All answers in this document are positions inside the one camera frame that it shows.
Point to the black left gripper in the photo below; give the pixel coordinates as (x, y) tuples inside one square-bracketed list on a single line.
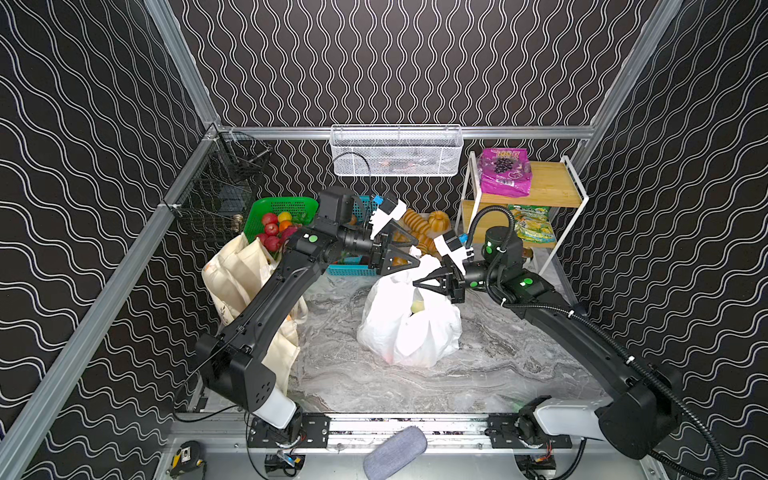
[(380, 248)]

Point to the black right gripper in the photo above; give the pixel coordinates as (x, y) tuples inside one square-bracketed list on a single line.
[(453, 280)]

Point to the white plastic bag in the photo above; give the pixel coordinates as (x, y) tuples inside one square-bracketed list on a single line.
[(391, 331)]

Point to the cream canvas tote bag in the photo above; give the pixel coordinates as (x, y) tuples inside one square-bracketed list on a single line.
[(233, 277)]

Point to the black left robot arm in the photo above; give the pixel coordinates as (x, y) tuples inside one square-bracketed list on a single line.
[(231, 362)]

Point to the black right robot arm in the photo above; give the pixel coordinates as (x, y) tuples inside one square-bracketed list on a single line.
[(646, 402)]

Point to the pumpkin shaped bread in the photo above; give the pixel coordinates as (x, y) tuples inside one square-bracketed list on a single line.
[(438, 222)]

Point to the teal plastic basket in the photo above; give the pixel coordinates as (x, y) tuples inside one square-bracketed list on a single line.
[(355, 266)]

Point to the green plastic basket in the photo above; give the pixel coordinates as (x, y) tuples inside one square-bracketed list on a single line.
[(268, 217)]

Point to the green yellow snack bag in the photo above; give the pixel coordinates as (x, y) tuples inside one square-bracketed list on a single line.
[(532, 223)]

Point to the pink dragon fruit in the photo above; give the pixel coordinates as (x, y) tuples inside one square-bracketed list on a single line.
[(288, 232)]

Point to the left purple snack bag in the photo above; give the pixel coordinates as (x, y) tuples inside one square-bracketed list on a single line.
[(506, 172)]

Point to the white wooden two-tier shelf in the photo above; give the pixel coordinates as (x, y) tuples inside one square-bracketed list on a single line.
[(554, 184)]

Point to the grey cloth pad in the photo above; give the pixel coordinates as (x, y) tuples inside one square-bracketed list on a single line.
[(395, 453)]

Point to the yellow black tape measure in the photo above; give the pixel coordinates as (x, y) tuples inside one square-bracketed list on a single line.
[(188, 462)]

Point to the white wire wall basket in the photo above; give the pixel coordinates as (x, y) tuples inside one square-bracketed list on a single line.
[(396, 150)]

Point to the black wire wall basket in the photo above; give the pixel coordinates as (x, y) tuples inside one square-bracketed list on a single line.
[(215, 204)]

